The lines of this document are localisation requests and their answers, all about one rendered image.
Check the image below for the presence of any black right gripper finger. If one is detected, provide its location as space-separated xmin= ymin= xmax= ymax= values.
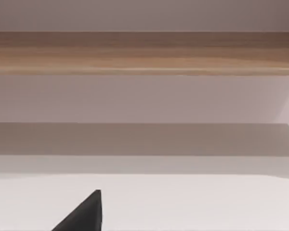
xmin=51 ymin=189 xmax=103 ymax=231

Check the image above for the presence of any wooden shelf board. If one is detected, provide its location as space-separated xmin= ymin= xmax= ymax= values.
xmin=0 ymin=31 xmax=289 ymax=80

